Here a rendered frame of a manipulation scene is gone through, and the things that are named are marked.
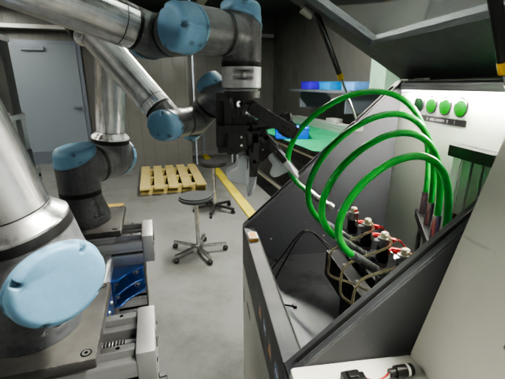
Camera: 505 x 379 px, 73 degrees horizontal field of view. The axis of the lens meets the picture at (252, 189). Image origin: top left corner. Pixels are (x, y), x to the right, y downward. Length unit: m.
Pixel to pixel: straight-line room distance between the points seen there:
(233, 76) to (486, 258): 0.50
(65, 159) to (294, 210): 0.74
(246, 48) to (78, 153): 0.60
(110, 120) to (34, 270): 0.75
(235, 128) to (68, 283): 0.38
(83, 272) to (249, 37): 0.45
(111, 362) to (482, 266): 0.62
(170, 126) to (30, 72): 6.61
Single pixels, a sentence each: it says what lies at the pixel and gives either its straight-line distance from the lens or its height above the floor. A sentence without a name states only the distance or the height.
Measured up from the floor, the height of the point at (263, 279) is 0.95.
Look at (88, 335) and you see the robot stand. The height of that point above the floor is 1.04.
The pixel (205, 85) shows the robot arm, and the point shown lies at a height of 1.44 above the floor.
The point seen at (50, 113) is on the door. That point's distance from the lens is 7.34.
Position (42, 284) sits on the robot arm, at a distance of 0.47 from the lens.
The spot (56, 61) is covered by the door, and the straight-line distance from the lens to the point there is 7.28.
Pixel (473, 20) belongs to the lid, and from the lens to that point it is 0.85.
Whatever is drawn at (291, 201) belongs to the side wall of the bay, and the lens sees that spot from 1.21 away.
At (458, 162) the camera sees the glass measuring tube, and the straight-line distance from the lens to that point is 1.02.
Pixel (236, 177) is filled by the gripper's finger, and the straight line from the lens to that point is 0.68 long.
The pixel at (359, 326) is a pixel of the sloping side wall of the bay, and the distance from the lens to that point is 0.64.
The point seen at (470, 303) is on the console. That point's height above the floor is 1.13.
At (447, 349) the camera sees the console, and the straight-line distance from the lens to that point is 0.66.
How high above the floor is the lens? 1.44
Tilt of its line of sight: 17 degrees down
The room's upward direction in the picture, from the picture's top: straight up
